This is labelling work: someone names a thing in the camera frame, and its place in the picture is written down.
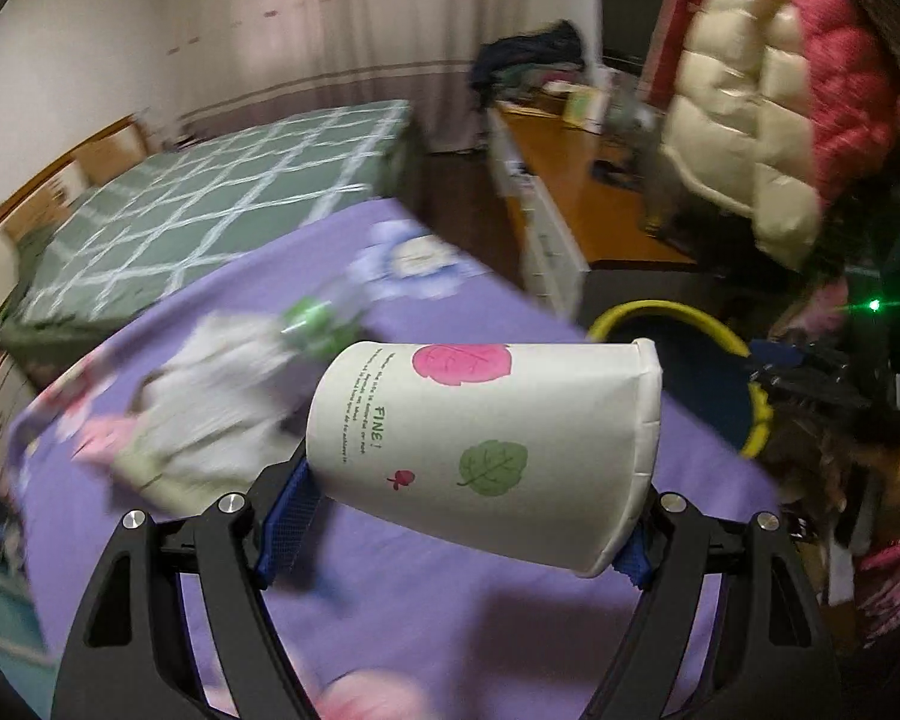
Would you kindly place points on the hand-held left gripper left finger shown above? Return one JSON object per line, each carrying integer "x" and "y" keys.
{"x": 285, "y": 525}

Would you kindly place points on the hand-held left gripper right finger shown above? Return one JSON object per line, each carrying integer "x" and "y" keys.
{"x": 634, "y": 559}

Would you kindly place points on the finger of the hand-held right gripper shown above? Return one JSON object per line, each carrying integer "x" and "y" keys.
{"x": 802, "y": 379}

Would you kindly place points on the dark bin with yellow rim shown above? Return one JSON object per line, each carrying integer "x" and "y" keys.
{"x": 690, "y": 360}

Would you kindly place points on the white bubble wrap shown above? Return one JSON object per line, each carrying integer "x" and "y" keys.
{"x": 210, "y": 405}

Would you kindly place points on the white leaf-print paper cup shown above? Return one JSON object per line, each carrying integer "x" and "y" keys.
{"x": 480, "y": 450}

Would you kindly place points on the white green-label yogurt bottle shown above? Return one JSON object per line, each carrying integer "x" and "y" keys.
{"x": 315, "y": 319}

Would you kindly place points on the purple floral tablecloth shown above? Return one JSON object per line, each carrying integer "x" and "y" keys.
{"x": 495, "y": 630}

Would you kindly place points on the cream down jacket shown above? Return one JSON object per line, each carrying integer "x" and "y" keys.
{"x": 727, "y": 105}

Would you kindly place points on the crimson quilted jacket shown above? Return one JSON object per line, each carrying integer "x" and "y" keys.
{"x": 840, "y": 52}

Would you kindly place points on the wooden desk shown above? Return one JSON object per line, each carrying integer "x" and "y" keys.
{"x": 570, "y": 187}

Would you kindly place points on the green checked quilt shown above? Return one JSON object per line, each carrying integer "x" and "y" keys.
{"x": 195, "y": 202}

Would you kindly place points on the red hanging garment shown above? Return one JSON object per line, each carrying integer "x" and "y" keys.
{"x": 682, "y": 0}

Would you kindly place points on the black television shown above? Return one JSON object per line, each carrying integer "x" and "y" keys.
{"x": 637, "y": 7}

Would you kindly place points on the wooden bed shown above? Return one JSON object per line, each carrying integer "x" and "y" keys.
{"x": 112, "y": 146}

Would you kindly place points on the mixed clothes pile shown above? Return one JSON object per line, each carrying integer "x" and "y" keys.
{"x": 525, "y": 60}

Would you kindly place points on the pink beige curtain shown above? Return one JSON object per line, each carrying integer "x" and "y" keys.
{"x": 345, "y": 30}

